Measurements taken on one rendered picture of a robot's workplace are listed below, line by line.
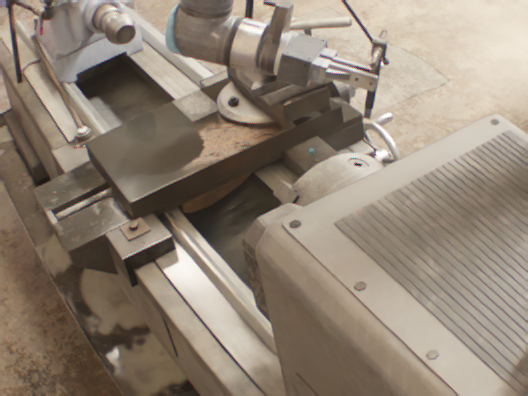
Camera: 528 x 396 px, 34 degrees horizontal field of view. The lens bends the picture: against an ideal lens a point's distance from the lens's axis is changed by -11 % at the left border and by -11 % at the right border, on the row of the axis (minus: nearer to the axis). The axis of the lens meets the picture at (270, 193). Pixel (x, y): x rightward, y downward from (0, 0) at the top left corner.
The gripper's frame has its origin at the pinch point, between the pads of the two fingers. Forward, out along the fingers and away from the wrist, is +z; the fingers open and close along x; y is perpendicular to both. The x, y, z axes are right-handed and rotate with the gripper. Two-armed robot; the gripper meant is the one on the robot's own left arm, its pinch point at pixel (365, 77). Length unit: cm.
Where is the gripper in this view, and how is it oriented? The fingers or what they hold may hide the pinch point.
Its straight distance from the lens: 151.1
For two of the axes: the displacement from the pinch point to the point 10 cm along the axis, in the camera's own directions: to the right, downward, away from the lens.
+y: -1.9, 8.6, 4.7
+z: 9.5, 2.8, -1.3
